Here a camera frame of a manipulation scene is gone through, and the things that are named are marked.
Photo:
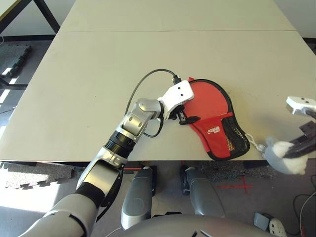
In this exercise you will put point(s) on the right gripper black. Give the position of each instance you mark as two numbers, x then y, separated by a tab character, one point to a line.
309	129

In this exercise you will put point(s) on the grey foot pedal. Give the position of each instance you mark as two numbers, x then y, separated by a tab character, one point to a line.
262	220

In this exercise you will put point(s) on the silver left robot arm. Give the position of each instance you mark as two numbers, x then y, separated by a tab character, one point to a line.
133	121

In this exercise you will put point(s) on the side table with black legs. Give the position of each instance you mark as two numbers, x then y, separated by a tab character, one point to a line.
10	5

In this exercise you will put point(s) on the grey robot right leg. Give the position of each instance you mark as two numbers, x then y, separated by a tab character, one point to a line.
205	195

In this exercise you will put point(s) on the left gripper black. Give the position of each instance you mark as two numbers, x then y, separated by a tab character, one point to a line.
179	114

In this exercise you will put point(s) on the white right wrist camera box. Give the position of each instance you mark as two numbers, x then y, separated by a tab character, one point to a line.
300	102

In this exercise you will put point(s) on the red black paddle case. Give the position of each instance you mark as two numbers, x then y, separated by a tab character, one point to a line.
205	140

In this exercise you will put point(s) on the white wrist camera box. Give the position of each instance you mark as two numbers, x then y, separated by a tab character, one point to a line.
300	102
177	95

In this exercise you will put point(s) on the grey robot left leg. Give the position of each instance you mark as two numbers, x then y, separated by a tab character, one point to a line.
137	200

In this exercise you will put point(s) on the grey robot leg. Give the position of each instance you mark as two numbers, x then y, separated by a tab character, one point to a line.
205	195
137	200

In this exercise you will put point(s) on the grey robot torso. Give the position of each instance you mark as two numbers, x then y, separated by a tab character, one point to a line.
185	228

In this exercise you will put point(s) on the black metal floor frame bar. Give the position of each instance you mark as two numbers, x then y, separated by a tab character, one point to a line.
14	86

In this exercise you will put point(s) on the white perforated clog shoe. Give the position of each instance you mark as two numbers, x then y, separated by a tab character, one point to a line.
277	228

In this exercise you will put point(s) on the dark speckled floor mat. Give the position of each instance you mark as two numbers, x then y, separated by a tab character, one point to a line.
222	170

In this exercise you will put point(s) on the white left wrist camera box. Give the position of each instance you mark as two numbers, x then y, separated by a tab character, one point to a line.
177	95

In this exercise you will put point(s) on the grey white plush toy charm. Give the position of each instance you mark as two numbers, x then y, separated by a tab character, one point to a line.
274	158

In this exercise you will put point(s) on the grey jigsaw foam mat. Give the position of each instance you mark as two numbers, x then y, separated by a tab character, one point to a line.
37	172
14	58

